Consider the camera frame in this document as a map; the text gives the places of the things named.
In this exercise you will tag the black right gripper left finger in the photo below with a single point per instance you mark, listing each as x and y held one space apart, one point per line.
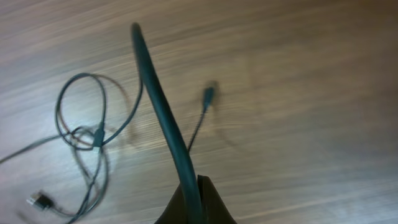
175 212

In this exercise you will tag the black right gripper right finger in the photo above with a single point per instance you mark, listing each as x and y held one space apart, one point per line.
213 207

